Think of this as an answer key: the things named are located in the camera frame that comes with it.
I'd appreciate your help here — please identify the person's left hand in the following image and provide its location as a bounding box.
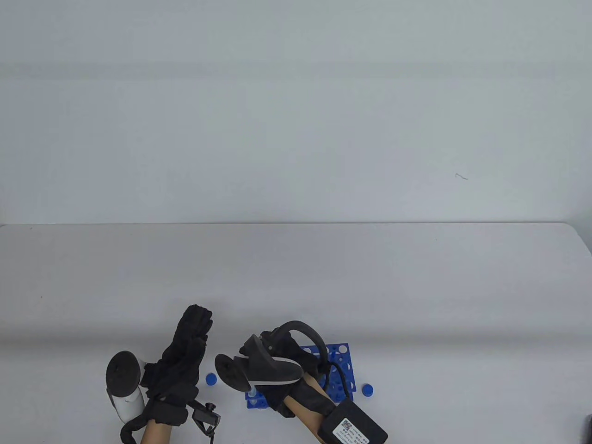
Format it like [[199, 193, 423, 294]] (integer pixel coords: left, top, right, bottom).
[[141, 304, 213, 426]]

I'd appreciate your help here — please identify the person's right hand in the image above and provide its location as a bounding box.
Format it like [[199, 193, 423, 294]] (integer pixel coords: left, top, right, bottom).
[[238, 329, 336, 419]]

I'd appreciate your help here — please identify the blue test tube rack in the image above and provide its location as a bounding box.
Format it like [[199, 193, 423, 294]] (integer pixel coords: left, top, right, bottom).
[[245, 343, 358, 410]]

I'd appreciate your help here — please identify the person's right forearm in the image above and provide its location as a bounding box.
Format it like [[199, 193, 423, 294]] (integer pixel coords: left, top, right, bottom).
[[283, 376, 333, 444]]

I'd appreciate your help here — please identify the person's left forearm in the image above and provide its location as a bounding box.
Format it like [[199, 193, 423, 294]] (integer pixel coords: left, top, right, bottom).
[[140, 422, 174, 444]]

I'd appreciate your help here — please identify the black labelled box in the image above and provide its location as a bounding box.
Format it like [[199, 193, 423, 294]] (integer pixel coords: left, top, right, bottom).
[[319, 399, 388, 444]]

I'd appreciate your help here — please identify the black cable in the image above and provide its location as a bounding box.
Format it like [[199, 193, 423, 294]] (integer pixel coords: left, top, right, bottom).
[[319, 361, 351, 401]]

